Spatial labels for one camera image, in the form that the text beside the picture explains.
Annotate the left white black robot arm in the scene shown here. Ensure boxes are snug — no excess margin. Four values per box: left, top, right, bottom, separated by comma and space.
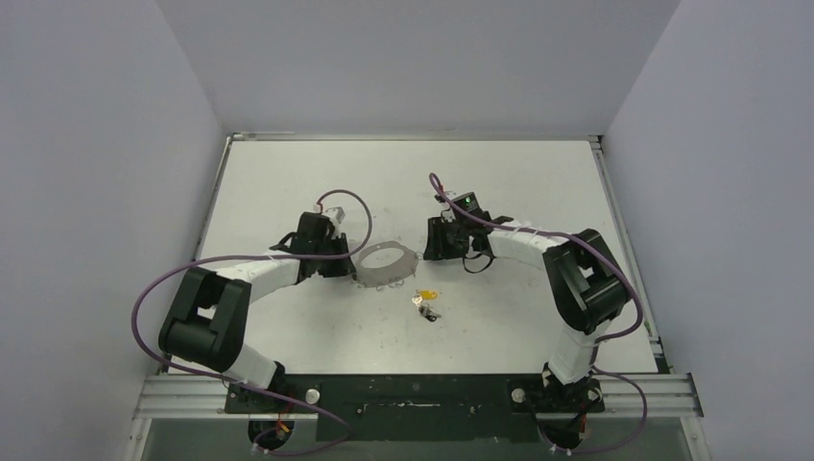
158, 207, 355, 414

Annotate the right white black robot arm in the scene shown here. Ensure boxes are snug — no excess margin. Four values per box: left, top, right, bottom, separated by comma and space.
423, 216, 632, 413

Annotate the key with yellow tag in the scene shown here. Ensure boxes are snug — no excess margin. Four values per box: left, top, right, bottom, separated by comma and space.
412, 290, 439, 306

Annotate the key with black head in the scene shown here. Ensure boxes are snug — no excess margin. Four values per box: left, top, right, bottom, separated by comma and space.
418, 305, 441, 323

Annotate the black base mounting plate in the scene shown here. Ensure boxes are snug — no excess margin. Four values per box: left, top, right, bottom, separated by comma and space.
224, 374, 606, 444

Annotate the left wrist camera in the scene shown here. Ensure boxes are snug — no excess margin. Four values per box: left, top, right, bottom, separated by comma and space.
323, 206, 346, 227

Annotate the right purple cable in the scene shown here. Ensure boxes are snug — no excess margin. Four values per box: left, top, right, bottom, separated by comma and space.
428, 172, 649, 457

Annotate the aluminium frame rail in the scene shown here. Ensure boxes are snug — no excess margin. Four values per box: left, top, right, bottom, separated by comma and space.
130, 374, 704, 422

